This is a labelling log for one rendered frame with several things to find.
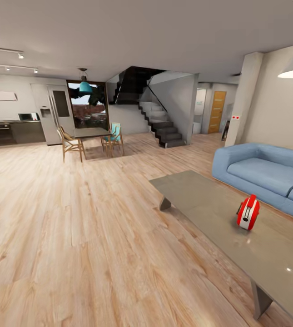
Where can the stairs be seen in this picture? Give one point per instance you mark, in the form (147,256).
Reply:
(131,87)

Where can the microwave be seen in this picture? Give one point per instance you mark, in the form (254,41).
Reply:
(28,116)

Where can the door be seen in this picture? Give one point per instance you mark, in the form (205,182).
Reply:
(216,114)

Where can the fixed window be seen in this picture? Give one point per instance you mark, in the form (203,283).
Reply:
(89,108)

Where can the radio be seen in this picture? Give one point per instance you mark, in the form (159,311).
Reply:
(248,213)

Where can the fridge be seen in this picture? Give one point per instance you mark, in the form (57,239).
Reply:
(54,110)

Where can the coffee table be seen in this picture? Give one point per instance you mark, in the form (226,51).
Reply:
(264,253)

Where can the sofa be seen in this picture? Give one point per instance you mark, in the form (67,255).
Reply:
(265,171)

